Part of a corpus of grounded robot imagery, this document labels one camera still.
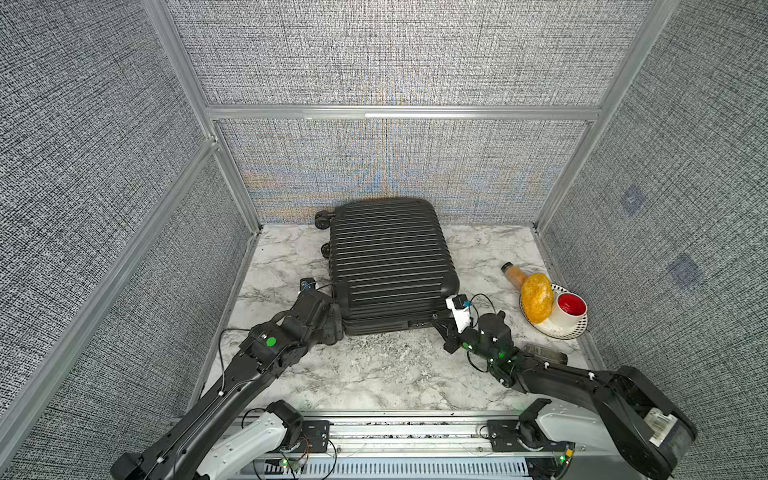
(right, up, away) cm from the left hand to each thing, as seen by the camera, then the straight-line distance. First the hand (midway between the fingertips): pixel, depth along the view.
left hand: (331, 318), depth 74 cm
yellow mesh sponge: (+59, +3, +16) cm, 62 cm away
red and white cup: (+70, -1, +18) cm, 72 cm away
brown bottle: (+58, +9, +29) cm, 66 cm away
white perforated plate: (+63, -7, +16) cm, 66 cm away
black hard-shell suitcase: (+15, +14, +9) cm, 22 cm away
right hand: (+26, -1, +9) cm, 28 cm away
